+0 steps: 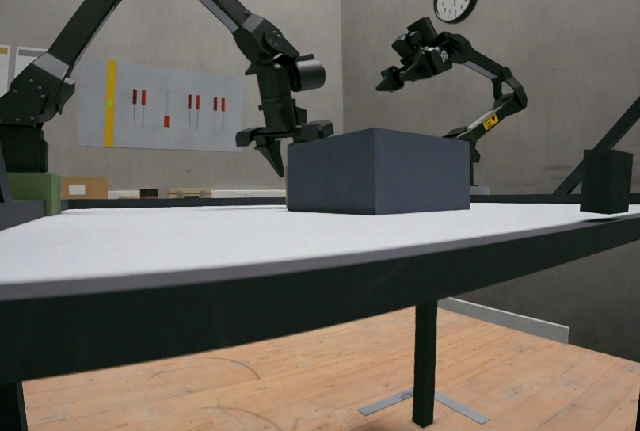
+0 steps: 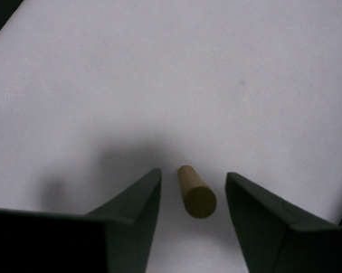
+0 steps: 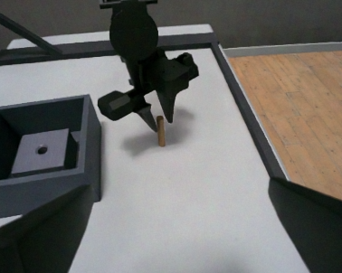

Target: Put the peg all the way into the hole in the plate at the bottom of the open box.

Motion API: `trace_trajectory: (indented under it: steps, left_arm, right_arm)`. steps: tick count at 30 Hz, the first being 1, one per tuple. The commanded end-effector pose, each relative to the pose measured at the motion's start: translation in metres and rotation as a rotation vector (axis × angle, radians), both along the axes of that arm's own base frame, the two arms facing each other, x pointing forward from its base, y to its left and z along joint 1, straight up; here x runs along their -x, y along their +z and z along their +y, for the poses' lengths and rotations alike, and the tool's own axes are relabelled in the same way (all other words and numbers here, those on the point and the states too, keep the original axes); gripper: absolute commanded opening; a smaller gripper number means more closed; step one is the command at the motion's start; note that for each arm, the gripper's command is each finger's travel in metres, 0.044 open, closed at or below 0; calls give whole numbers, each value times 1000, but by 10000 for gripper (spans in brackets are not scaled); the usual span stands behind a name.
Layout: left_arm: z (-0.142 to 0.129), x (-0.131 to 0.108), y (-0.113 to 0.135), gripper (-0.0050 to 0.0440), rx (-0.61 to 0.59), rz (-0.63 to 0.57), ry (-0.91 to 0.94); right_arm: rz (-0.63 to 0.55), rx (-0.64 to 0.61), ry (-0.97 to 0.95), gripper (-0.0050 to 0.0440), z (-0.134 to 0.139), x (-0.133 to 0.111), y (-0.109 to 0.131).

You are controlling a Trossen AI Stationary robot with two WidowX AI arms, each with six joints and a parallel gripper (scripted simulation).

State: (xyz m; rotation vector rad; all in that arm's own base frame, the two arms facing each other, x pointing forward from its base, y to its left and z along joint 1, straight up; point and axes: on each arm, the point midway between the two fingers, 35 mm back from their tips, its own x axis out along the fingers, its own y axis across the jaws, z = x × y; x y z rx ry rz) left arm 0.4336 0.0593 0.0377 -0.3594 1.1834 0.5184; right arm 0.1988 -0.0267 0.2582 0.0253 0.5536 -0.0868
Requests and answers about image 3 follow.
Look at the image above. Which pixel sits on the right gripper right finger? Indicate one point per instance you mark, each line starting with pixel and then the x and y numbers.
pixel 313 222

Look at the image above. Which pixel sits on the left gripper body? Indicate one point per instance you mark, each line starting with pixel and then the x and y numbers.
pixel 116 105

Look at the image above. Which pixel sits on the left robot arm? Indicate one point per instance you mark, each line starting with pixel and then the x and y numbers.
pixel 134 36

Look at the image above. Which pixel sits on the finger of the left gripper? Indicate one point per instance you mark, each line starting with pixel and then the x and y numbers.
pixel 145 113
pixel 167 106

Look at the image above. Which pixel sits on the tan cylindrical peg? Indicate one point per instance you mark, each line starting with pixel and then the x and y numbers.
pixel 161 131

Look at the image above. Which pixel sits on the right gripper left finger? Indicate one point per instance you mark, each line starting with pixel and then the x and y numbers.
pixel 47 239

